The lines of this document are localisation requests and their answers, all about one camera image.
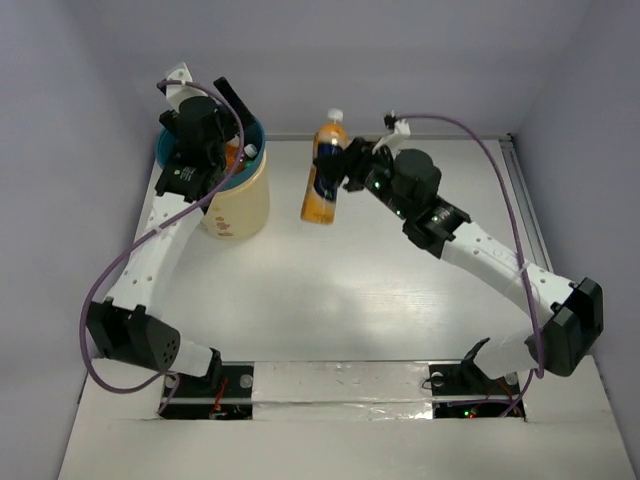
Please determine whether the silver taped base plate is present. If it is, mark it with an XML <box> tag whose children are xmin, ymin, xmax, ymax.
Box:
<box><xmin>160</xmin><ymin>361</ymin><xmax>526</xmax><ymax>421</ymax></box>

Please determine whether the beige bin with teal liner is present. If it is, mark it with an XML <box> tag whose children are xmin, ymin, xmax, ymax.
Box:
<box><xmin>156</xmin><ymin>117</ymin><xmax>271</xmax><ymax>241</ymax></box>

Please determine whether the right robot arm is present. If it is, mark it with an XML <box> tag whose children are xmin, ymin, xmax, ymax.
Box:
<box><xmin>345</xmin><ymin>138</ymin><xmax>604</xmax><ymax>392</ymax></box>

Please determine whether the yellow orange juice bottle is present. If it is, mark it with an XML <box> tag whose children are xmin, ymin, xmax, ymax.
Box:
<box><xmin>300</xmin><ymin>108</ymin><xmax>349</xmax><ymax>225</ymax></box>

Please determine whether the metal rail at table edge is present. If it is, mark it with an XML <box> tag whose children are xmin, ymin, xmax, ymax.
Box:
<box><xmin>499</xmin><ymin>135</ymin><xmax>554</xmax><ymax>272</ymax></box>

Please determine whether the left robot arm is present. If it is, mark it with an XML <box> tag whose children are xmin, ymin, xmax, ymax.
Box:
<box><xmin>79</xmin><ymin>77</ymin><xmax>264</xmax><ymax>395</ymax></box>

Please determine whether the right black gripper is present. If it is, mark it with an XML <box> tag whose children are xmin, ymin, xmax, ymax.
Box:
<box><xmin>314</xmin><ymin>136</ymin><xmax>412</xmax><ymax>220</ymax></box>

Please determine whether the tall orange tea bottle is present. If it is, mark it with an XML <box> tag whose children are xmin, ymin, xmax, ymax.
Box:
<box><xmin>224</xmin><ymin>141</ymin><xmax>250</xmax><ymax>174</ymax></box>

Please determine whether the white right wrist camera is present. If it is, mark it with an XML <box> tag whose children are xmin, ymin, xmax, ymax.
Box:
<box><xmin>372</xmin><ymin>110</ymin><xmax>411</xmax><ymax>153</ymax></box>

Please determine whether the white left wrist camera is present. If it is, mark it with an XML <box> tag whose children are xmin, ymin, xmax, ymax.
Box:
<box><xmin>159</xmin><ymin>62</ymin><xmax>201</xmax><ymax>112</ymax></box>

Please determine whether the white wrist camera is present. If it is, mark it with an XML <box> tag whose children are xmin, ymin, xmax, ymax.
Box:
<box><xmin>159</xmin><ymin>62</ymin><xmax>201</xmax><ymax>112</ymax></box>
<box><xmin>372</xmin><ymin>110</ymin><xmax>411</xmax><ymax>153</ymax></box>

